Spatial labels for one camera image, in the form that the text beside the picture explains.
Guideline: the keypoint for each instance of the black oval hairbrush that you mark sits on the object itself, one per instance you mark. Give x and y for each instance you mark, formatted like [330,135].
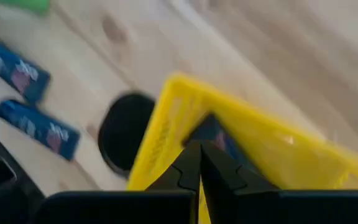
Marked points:
[126,133]

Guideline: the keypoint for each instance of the yellow plastic basket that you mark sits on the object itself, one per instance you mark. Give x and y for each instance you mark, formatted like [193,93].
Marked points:
[275,146]

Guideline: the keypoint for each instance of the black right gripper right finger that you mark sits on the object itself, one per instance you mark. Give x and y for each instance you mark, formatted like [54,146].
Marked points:
[222,180]

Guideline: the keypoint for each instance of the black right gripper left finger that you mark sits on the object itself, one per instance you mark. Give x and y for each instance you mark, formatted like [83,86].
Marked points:
[182,174]

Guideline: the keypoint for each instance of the navy blue toiletry tube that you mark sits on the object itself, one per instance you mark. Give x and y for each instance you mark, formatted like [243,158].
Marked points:
[14,70]
[39,127]
[213,130]

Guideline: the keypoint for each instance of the green Pert shampoo bottle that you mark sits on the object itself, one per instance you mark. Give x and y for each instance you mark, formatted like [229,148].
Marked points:
[26,4]

